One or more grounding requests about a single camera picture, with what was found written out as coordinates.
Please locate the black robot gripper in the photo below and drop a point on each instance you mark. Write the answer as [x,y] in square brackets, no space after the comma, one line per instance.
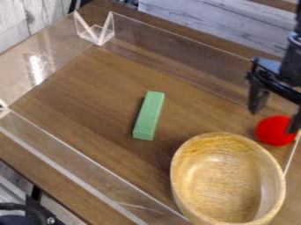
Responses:
[277,77]

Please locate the red fuzzy ball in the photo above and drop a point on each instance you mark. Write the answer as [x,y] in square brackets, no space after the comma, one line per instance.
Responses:
[270,131]

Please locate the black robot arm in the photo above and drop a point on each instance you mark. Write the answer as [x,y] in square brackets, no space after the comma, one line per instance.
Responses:
[299,17]

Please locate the oval wooden bowl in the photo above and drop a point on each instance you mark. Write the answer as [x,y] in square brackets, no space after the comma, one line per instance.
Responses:
[226,181]

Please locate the clear acrylic table barrier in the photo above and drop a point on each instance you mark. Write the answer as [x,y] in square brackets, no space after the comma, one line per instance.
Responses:
[72,97]

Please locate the green rectangular block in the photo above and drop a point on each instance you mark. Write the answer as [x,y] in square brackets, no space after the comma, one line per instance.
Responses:
[146,123]

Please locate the clear acrylic corner bracket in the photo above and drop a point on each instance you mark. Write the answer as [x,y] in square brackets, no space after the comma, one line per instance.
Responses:
[97,34]

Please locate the black clamp with cable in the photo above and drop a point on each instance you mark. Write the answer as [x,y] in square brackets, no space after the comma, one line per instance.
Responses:
[22,209]

